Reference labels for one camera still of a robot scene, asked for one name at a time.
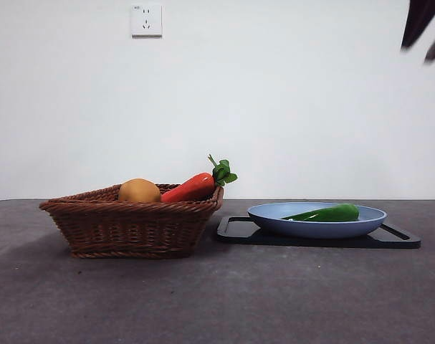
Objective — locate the blue round plate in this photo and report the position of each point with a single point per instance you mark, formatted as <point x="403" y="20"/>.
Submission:
<point x="317" y="229"/>

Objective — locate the white wall power socket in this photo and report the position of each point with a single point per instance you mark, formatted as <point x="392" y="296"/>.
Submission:
<point x="147" y="20"/>

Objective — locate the black rectangular tray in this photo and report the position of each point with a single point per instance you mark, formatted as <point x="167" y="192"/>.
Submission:
<point x="235" y="236"/>

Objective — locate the brown wicker basket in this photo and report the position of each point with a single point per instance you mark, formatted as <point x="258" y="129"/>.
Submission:
<point x="131" y="229"/>

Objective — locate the orange carrot with green leaves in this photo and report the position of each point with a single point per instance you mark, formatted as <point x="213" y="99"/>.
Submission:
<point x="192" y="186"/>

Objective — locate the green chili pepper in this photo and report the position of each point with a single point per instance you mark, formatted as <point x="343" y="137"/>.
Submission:
<point x="332" y="213"/>

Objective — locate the yellow-brown round potato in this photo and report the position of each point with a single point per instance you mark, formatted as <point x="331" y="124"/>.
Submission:
<point x="139" y="190"/>

